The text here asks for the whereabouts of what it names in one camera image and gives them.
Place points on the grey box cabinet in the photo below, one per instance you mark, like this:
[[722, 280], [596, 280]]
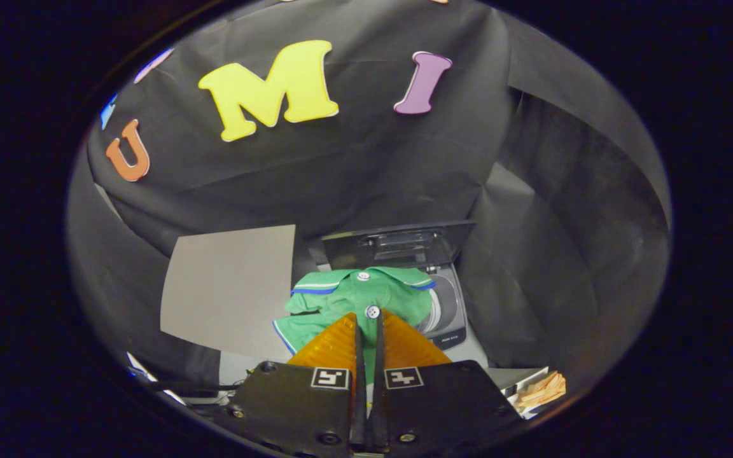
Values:
[[226, 286]]

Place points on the white flat box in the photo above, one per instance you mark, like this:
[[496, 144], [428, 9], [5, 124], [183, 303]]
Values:
[[513, 378]]

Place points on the dark washing machine lid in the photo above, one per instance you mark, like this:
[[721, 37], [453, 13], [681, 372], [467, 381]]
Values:
[[404, 245]]

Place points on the grey washing machine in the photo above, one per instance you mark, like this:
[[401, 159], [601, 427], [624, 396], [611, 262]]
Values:
[[452, 334]]

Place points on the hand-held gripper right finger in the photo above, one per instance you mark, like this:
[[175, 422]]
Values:
[[377, 394]]

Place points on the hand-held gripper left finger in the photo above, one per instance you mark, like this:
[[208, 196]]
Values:
[[359, 394]]

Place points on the black backdrop cloth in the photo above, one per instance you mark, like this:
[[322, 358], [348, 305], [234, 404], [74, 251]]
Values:
[[373, 172]]

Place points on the tan orange strips bundle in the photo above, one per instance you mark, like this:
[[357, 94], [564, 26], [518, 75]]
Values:
[[543, 388]]

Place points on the green polo shirt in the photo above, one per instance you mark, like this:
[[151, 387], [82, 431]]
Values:
[[341, 299]]

